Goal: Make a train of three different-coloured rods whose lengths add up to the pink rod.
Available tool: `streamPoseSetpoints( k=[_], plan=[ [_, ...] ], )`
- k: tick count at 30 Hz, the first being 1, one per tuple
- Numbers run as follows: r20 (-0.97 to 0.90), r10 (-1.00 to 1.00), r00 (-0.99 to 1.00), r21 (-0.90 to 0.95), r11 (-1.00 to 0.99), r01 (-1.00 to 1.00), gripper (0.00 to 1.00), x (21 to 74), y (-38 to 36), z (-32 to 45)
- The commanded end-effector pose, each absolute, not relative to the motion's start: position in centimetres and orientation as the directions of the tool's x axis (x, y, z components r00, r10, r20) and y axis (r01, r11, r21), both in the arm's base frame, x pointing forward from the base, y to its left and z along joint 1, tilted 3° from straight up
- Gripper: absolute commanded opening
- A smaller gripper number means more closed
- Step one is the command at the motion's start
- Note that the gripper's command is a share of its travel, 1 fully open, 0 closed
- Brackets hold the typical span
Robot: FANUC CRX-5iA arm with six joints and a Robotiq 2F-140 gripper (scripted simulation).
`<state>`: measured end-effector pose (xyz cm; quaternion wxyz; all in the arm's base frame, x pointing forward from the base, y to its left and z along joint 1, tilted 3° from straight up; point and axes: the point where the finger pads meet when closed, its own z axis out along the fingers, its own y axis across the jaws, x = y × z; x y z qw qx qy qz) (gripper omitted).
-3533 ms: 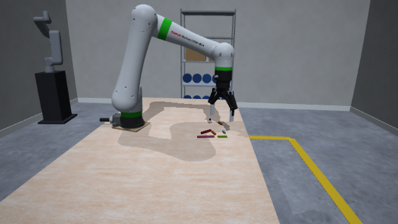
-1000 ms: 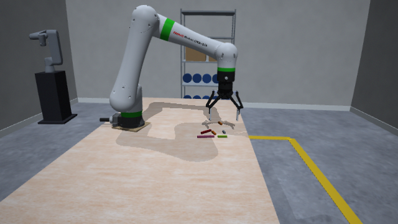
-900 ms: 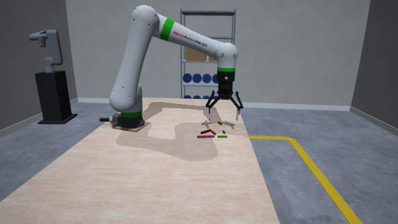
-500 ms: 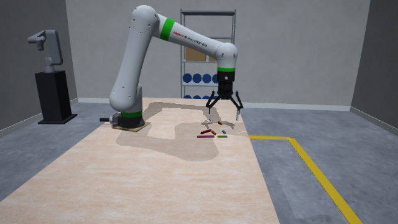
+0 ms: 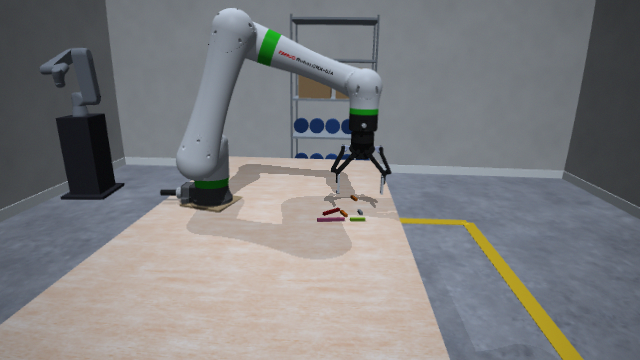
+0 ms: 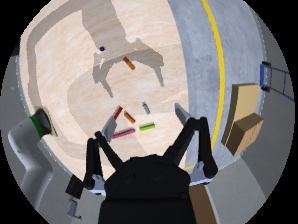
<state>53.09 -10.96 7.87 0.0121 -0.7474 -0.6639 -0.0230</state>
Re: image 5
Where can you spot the dark red rod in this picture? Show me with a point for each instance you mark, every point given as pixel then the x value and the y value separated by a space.
pixel 331 211

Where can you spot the pink rod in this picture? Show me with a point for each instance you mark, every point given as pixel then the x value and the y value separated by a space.
pixel 331 219

